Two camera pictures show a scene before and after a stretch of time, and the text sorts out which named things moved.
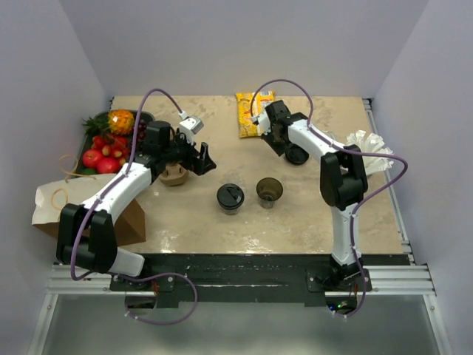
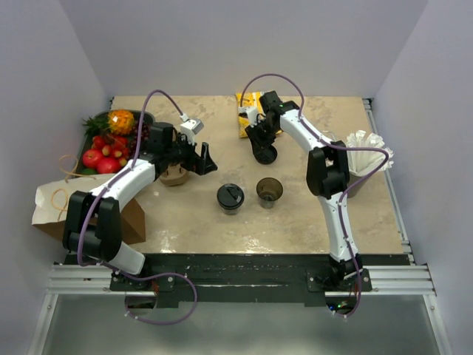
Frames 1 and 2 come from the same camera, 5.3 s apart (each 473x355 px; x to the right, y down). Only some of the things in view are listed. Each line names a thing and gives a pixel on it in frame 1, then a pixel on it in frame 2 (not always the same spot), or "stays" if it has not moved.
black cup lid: (296, 154) -> (267, 154)
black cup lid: (230, 196) stays
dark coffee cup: (269, 190) stays
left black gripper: (204, 163) stays
